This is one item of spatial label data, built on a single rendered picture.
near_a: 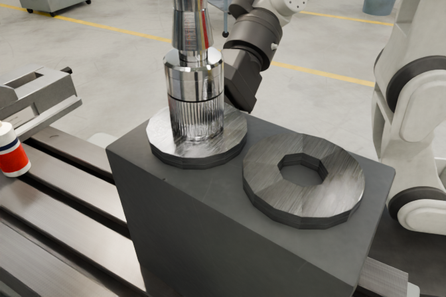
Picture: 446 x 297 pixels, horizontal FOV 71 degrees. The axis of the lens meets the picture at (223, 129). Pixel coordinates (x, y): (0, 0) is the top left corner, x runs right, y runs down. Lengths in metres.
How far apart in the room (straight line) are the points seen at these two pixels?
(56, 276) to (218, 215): 0.27
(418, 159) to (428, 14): 0.34
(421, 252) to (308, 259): 0.83
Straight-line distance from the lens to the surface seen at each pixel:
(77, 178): 0.56
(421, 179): 0.91
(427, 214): 0.93
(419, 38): 0.69
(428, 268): 1.01
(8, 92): 0.66
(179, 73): 0.23
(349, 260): 0.22
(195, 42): 0.23
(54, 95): 0.72
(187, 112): 0.25
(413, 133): 0.74
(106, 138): 0.81
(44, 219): 0.52
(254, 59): 0.53
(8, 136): 0.57
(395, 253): 1.00
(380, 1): 5.00
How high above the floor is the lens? 1.32
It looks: 37 degrees down
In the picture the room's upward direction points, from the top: straight up
